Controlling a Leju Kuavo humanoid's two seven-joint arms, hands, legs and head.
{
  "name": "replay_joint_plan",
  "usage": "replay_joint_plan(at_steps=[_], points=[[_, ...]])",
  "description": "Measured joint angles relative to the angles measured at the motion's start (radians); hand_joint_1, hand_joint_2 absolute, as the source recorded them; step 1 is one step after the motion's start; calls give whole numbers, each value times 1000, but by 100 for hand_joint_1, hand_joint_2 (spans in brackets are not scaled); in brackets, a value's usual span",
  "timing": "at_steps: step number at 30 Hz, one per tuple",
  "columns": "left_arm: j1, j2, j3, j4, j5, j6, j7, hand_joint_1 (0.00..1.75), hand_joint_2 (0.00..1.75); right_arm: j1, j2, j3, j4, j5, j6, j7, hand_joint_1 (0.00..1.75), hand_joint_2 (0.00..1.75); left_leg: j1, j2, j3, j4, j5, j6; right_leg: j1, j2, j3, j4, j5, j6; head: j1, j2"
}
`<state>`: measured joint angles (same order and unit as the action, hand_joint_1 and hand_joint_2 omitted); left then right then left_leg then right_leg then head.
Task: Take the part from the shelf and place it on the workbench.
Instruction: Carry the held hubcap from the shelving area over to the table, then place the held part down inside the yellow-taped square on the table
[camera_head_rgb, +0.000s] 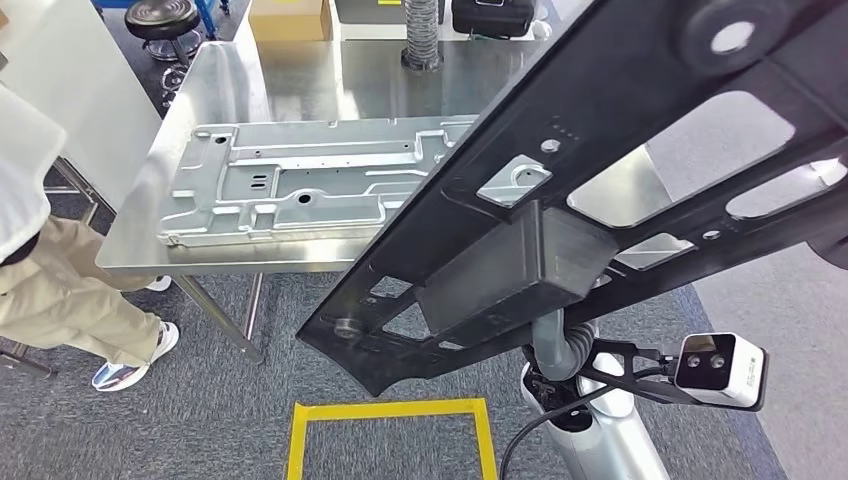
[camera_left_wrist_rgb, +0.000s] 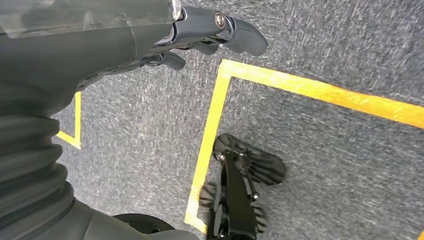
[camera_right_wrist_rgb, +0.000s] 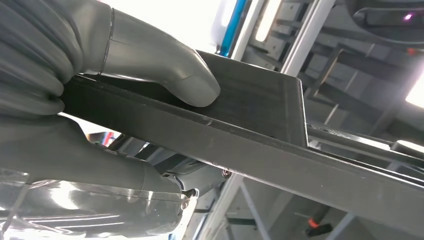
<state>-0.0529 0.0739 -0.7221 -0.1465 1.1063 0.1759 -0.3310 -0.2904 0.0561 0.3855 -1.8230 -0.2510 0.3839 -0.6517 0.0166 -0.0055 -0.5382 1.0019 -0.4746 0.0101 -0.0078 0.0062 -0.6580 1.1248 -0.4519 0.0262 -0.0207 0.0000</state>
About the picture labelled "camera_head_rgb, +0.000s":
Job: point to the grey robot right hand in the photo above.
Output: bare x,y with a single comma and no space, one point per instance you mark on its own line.
550,351

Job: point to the black plastic plate bracket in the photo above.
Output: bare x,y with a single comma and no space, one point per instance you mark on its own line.
517,278

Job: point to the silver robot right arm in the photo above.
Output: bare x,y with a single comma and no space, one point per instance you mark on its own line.
609,437

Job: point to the stainless steel workbench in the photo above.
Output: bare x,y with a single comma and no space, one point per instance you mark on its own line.
318,79

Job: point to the stamped grey metal panel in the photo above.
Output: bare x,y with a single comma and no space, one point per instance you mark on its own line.
298,179

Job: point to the black carry case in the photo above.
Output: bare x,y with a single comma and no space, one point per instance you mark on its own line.
493,20

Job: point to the grey laptop box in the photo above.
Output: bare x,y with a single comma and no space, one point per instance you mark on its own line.
368,10

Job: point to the brown cardboard box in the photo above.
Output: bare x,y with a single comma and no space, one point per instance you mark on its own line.
288,23

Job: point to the blue metal rack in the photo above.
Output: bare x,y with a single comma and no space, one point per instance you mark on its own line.
208,16

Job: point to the person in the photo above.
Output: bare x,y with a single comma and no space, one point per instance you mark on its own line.
60,298

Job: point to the black round stool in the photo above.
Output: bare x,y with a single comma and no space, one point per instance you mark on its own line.
162,16

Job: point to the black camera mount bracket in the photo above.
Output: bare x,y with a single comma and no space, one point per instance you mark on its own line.
636,391

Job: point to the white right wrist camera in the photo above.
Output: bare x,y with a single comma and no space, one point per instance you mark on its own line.
725,371

